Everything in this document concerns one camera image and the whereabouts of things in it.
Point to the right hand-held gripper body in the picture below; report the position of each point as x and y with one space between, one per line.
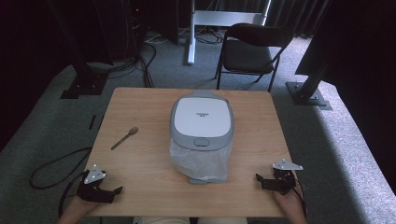
284 179

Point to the person's left hand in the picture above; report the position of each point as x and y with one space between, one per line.
81 206

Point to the person's right hand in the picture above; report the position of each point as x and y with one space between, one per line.
289 203

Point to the grey white lidded trash can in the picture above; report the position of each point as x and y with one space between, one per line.
202 121

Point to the dark curtain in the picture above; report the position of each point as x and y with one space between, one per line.
358 62

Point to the metal spoon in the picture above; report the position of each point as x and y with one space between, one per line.
126 137

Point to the black folding chair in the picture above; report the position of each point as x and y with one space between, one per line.
249 54

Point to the black metal stand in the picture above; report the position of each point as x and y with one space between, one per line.
84 84
306 93

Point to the white metal desk frame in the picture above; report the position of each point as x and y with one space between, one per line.
191 37

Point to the clear plastic trash bag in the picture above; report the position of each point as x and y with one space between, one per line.
199 163

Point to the small black strip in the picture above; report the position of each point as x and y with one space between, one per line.
92 122

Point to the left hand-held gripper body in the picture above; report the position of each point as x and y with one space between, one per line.
93 191

